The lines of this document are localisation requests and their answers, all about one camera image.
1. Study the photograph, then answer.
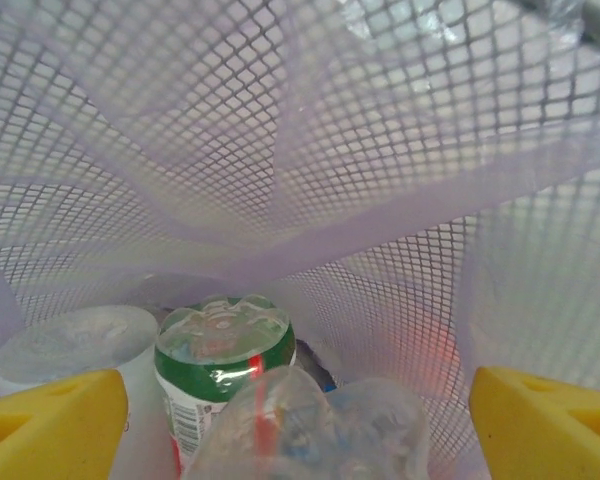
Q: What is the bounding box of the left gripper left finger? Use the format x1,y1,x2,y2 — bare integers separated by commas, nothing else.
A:
0,368,131,480

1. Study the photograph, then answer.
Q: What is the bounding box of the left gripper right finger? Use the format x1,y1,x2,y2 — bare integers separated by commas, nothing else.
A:
468,365,600,480

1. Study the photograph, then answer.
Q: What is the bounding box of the purple plastic bin liner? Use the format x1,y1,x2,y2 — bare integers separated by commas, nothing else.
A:
0,0,600,480

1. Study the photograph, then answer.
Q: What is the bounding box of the translucent purple trash bin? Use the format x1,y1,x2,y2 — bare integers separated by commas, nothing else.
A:
0,0,600,480

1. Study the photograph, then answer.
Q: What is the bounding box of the green bottle yellow cap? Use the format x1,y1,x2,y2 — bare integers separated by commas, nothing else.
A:
153,294,298,475

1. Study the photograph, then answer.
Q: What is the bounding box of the short clear bottle red label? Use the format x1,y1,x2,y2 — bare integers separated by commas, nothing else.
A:
187,366,432,480

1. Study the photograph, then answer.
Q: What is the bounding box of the frosted white bottle white cap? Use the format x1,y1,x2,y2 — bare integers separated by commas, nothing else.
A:
0,304,176,480

